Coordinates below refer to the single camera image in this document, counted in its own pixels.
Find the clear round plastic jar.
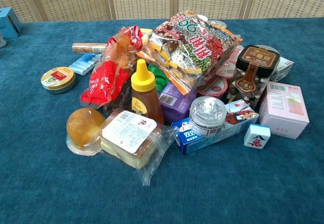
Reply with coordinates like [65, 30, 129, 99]
[188, 96, 228, 137]

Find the blue and white toothpaste box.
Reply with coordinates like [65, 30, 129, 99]
[171, 99, 260, 156]

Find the round gold tin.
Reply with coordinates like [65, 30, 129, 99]
[40, 66, 76, 95]

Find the pink carton box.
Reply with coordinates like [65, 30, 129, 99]
[258, 81, 310, 140]

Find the white small carton box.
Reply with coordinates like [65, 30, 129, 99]
[269, 56, 295, 82]

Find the light blue box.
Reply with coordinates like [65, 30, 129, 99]
[0, 7, 23, 39]

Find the purple packet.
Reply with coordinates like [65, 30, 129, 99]
[158, 81, 198, 124]

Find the honey bottle with yellow cap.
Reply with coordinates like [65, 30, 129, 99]
[130, 59, 165, 125]

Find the green plastic cap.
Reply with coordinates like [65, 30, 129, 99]
[147, 64, 169, 94]

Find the orange striped candy bag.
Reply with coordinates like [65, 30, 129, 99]
[136, 28, 203, 96]

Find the sliced bread in clear bag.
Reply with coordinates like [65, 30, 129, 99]
[100, 108, 178, 187]

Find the red snack bag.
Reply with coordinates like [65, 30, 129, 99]
[79, 25, 144, 109]

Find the mixed beans bag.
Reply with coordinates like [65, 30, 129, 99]
[149, 11, 243, 83]

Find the blue carpet tablecloth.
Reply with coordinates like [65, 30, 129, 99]
[0, 17, 324, 224]

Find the orange jelly cup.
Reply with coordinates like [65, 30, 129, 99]
[65, 107, 106, 156]

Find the blue white tissue pack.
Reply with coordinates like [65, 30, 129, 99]
[68, 54, 100, 76]

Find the brown paper roll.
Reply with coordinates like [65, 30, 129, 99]
[72, 42, 107, 54]

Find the chocolate mushroom biscuit jar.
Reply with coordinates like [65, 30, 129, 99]
[222, 44, 281, 111]

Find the clear lidded cup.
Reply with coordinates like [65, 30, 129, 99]
[208, 20, 228, 29]

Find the mahjong tile block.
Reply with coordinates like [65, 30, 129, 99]
[244, 123, 271, 149]

